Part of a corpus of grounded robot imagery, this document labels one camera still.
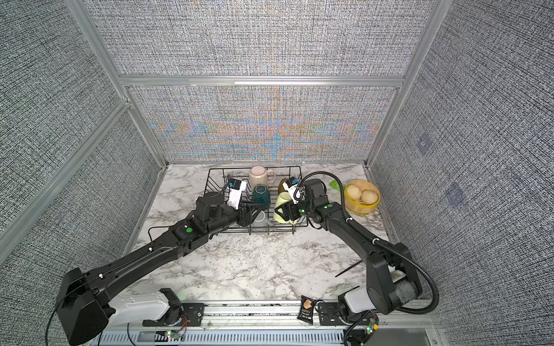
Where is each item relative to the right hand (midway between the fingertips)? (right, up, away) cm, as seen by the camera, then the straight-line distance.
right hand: (284, 199), depth 84 cm
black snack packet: (+7, -37, -11) cm, 39 cm away
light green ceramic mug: (-1, +1, -5) cm, 5 cm away
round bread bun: (+40, 0, +16) cm, 43 cm away
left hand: (-7, 0, -12) cm, 14 cm away
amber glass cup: (-1, +4, +18) cm, 19 cm away
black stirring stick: (+25, -27, 0) cm, 37 cm away
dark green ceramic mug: (-9, +1, +8) cm, 12 cm away
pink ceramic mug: (-11, +10, +14) cm, 20 cm away
